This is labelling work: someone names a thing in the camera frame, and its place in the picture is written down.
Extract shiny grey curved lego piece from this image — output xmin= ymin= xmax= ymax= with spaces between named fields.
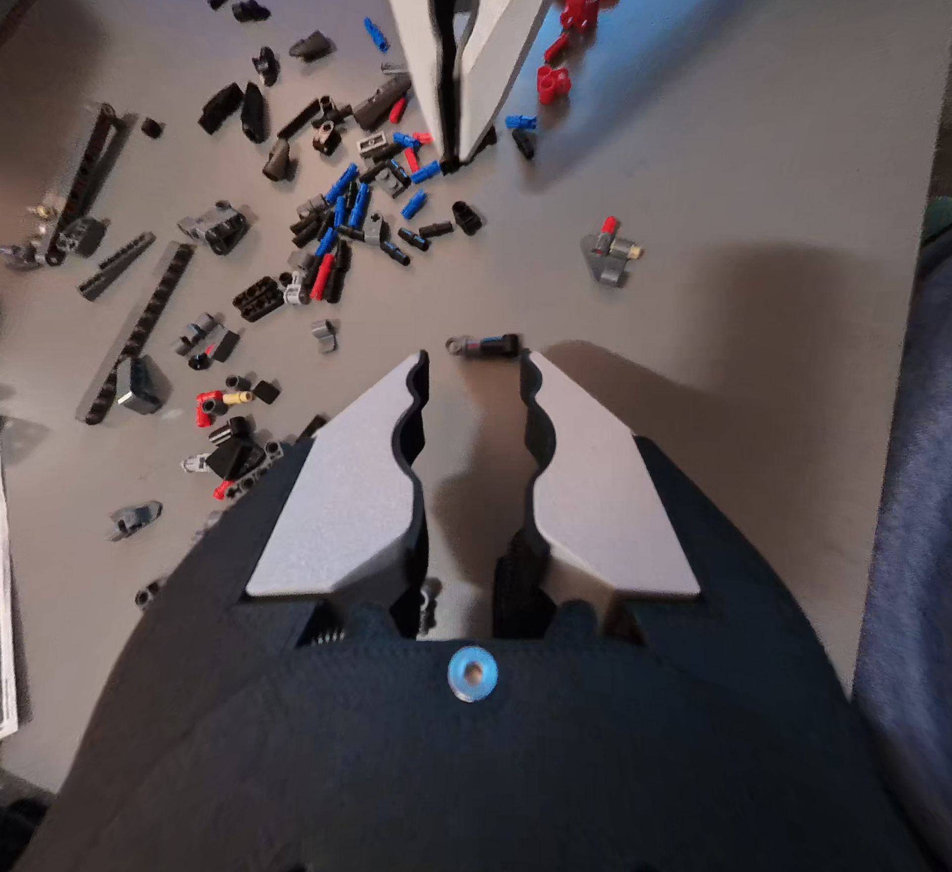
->
xmin=0 ymin=414 xmax=47 ymax=458

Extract dark grey lego connector block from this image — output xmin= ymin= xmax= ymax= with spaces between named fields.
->
xmin=177 ymin=200 xmax=251 ymax=256

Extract long dark grey lego beam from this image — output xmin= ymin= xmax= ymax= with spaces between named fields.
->
xmin=0 ymin=102 xmax=129 ymax=272

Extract dark grey cross-hole lego beam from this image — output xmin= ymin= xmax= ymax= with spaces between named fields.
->
xmin=108 ymin=500 xmax=165 ymax=543

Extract black lego cylinder connector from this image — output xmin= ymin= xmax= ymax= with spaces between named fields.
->
xmin=208 ymin=414 xmax=258 ymax=448

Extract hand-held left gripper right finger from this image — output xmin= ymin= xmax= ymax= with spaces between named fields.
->
xmin=521 ymin=350 xmax=702 ymax=631

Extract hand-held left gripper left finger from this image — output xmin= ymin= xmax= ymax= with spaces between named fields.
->
xmin=245 ymin=350 xmax=431 ymax=624

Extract dark grey ribbed lego piece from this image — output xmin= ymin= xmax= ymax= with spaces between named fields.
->
xmin=78 ymin=231 xmax=158 ymax=302

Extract dark grey lego hinge piece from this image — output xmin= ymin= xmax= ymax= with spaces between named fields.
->
xmin=175 ymin=312 xmax=241 ymax=369

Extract dark grey wedge red pin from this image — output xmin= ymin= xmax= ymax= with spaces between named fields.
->
xmin=580 ymin=215 xmax=646 ymax=288

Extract long dark grey lego plate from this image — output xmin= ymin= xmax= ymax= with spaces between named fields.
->
xmin=76 ymin=241 xmax=196 ymax=427

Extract pile of small lego pins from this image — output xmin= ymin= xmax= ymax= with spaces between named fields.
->
xmin=286 ymin=121 xmax=467 ymax=305

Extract sticker sheet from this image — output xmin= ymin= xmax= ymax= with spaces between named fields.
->
xmin=0 ymin=470 xmax=20 ymax=741

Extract dark grey curved lego half-beam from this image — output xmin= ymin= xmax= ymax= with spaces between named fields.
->
xmin=58 ymin=216 xmax=107 ymax=258

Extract dark grey lego wedge panel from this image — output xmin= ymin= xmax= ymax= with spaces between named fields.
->
xmin=113 ymin=355 xmax=174 ymax=414

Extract dark grey lego pin joiner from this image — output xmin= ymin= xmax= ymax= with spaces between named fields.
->
xmin=446 ymin=333 xmax=523 ymax=361

